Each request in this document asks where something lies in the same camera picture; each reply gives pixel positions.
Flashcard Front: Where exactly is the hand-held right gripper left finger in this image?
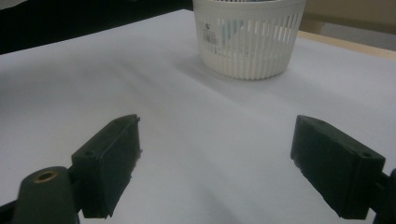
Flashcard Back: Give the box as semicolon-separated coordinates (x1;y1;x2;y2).
71;114;142;219

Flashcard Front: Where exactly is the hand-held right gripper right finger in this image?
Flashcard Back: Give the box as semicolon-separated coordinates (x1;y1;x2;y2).
290;114;387;220

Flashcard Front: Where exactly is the white plastic basket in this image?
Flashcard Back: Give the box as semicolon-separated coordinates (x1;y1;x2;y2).
191;0;308;81

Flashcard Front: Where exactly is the light blue hairbrush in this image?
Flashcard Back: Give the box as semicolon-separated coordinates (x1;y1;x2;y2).
221;19;246;43

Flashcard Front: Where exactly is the white table sheet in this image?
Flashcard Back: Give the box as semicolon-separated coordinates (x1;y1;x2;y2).
0;8;396;224

